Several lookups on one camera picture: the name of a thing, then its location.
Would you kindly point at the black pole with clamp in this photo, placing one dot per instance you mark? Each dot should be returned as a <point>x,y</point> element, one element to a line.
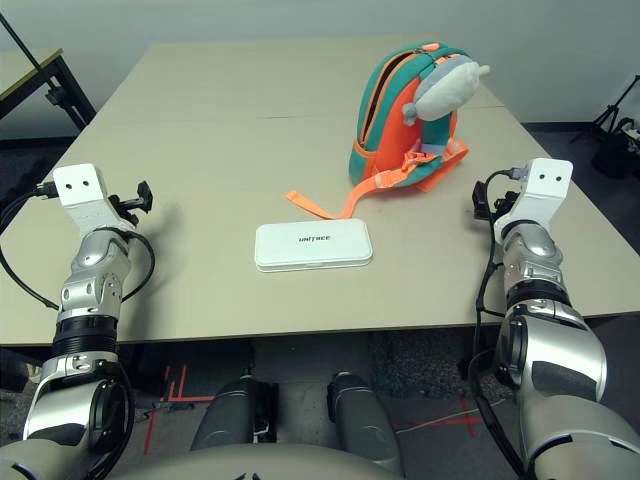
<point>50,95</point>

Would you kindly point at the teal orange shark backpack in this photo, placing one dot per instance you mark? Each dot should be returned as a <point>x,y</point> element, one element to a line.
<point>385,130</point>

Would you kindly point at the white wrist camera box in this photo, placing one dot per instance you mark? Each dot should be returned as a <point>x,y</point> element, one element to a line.
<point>545,185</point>
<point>80,187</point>

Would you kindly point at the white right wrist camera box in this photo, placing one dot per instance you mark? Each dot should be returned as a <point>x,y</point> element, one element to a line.
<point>545,185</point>

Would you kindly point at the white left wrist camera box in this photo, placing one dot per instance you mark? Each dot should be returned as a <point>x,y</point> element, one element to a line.
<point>80,187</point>

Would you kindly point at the dark grey robot right leg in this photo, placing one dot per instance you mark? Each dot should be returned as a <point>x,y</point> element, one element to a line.
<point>360,425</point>

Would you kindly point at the dark grey robot left leg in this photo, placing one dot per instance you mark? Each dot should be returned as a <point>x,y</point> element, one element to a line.
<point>225,415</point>

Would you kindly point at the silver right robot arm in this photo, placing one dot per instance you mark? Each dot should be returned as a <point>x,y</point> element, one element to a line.
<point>550,350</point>

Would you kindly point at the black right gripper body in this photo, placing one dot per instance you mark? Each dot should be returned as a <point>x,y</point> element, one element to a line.
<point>502,207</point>

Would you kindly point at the black bag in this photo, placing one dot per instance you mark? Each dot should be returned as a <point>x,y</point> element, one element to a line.
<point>612,155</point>

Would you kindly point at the black tripod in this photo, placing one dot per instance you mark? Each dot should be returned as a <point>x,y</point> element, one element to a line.
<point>612,107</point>

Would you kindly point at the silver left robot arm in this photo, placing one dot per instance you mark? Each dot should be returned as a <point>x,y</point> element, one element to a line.
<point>87,295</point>

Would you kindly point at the black side table frame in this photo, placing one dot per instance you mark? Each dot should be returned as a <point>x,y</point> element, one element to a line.
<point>20,65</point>

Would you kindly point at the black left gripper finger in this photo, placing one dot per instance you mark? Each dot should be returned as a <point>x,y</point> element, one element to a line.
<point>144,196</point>

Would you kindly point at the dark grey robot leg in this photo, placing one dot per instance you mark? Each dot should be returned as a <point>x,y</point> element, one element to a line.
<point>225,415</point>
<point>360,425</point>

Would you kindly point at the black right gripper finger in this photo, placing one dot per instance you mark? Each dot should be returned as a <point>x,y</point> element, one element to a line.
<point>481,202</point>

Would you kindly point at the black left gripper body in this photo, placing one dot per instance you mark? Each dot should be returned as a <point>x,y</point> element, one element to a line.
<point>125,210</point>

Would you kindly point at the grey robot torso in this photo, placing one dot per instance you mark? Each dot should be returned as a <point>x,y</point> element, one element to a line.
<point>280,465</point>

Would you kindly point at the white Unitree pencil case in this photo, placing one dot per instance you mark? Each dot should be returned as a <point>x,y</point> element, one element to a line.
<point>310,250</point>

